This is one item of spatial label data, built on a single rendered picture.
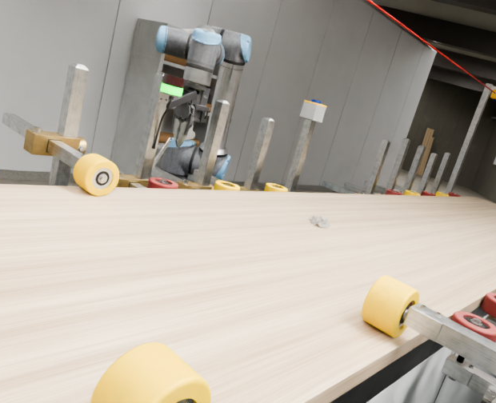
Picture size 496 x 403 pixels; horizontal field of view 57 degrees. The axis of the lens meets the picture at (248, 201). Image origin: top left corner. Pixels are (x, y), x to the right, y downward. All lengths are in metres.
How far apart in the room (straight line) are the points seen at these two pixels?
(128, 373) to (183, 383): 0.04
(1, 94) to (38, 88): 0.29
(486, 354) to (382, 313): 0.14
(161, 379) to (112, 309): 0.24
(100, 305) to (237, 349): 0.17
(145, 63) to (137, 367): 3.96
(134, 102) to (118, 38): 0.56
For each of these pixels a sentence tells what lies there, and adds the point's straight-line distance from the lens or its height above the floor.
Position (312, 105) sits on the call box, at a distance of 1.87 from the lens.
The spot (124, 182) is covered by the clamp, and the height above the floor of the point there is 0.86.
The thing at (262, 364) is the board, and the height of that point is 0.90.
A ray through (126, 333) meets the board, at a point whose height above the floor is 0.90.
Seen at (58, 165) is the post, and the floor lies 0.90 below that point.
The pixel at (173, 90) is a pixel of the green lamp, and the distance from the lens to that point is 1.28.
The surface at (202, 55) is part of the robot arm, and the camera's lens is 1.49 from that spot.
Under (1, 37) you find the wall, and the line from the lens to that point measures 3.99.
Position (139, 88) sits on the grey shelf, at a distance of 4.27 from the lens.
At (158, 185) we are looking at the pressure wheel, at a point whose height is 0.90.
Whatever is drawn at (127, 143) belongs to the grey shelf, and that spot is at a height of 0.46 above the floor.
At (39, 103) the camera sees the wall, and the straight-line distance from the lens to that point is 4.15.
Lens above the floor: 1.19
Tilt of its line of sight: 13 degrees down
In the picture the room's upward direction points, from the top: 16 degrees clockwise
